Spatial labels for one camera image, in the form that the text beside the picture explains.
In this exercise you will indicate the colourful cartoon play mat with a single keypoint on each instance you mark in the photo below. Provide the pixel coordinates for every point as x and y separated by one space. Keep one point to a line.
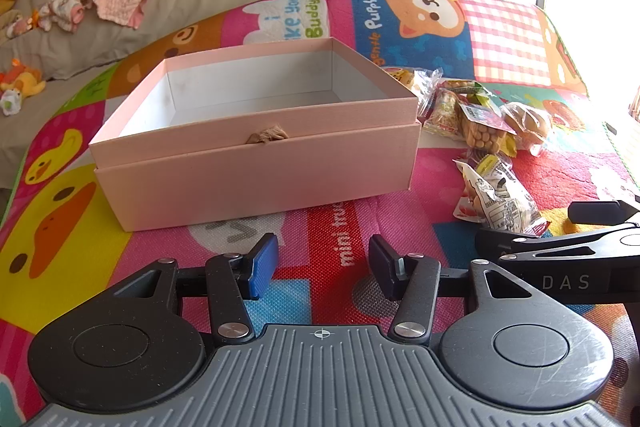
425 187

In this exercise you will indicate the clear wrapper snack packet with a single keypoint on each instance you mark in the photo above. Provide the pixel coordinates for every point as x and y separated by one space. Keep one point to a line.
427 89

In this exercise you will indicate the small white toy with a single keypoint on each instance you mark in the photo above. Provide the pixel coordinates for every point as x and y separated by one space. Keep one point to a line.
10 102

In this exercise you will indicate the round biscuit balls packet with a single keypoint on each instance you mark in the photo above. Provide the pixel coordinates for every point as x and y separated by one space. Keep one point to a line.
480 132

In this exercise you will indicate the pink cardboard box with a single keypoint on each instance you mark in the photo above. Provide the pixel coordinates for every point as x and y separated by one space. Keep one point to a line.
250 187

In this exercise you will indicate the patterned baby clothes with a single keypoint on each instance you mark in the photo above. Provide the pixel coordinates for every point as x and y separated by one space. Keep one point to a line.
62 9

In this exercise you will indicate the orange plush toy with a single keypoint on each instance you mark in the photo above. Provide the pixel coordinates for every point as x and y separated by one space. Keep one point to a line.
22 79

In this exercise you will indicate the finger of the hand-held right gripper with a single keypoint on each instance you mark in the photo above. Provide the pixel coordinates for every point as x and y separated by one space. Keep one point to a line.
525 242
595 212

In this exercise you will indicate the red yellow snack packet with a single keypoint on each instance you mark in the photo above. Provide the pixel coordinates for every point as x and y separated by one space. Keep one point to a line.
445 114

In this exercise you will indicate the green yellow snack packet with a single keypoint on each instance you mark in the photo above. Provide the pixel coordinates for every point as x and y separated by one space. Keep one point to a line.
472 89

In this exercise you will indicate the bread bun packet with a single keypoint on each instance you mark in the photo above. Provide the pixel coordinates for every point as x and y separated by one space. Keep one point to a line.
527 122

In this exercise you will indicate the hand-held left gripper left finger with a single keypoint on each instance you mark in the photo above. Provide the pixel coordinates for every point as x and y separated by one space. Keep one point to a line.
262 267

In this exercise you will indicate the white printed snack packet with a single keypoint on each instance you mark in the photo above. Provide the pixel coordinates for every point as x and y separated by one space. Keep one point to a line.
502 207

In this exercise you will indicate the yellow snack bar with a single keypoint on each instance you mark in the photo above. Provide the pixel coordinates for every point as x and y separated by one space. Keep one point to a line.
492 164

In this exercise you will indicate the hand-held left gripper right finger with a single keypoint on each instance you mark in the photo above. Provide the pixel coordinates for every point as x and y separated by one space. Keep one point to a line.
382 269

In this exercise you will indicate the small yellow snack packet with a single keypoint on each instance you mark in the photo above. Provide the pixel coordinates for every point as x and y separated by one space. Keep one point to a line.
400 74

